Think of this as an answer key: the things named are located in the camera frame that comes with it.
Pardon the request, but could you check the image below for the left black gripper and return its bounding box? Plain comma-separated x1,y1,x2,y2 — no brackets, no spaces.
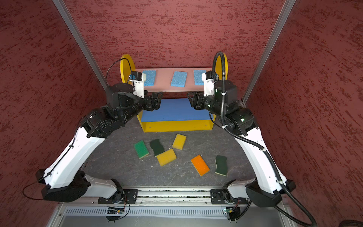
119,89,162,124

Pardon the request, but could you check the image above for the blue sponge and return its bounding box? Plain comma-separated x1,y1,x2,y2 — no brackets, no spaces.
193,70,206,86
142,70,157,87
171,71,188,88

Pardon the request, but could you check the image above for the yellow sponge back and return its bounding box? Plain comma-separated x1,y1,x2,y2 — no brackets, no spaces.
172,134,187,150

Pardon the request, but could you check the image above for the yellow sponge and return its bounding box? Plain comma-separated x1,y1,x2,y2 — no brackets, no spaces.
157,148,177,166
172,134,187,150

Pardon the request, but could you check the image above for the orange sponge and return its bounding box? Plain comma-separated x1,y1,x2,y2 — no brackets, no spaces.
191,155,210,176

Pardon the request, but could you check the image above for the yellow sponge front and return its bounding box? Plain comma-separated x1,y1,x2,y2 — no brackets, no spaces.
157,148,177,166

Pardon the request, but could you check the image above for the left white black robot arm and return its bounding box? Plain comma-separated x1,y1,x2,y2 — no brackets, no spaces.
36,83,163,203

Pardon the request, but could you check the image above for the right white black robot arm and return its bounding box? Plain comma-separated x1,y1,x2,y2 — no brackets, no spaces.
187,80,296,207

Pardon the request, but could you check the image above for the yellow shelf with coloured boards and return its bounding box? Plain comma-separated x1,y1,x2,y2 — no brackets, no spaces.
120,54,213,132

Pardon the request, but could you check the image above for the bright green sponge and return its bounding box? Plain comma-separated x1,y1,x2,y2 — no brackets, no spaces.
133,141,149,159

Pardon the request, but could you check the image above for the dark green wavy sponge left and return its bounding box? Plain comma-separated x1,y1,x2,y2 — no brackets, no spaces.
150,139,165,157

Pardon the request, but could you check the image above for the dark green wavy sponge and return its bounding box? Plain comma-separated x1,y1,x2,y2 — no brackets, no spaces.
150,139,165,157
215,155,228,176

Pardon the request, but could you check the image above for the dark green wavy sponge right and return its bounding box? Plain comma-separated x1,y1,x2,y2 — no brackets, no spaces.
215,155,228,176

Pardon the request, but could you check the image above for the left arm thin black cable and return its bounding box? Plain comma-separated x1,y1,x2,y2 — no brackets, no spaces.
22,58,135,201

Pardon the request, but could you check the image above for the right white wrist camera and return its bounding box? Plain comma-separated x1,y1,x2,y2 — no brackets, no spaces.
201,71,219,96

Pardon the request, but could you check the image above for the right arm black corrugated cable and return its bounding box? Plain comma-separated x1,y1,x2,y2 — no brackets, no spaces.
212,51,318,227

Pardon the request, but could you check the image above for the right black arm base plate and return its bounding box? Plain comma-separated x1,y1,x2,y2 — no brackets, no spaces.
210,189,248,205

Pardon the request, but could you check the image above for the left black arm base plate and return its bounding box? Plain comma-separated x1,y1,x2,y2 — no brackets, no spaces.
98,189,139,205

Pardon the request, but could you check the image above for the aluminium rail frame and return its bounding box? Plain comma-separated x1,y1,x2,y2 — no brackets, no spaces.
48,187,296,227

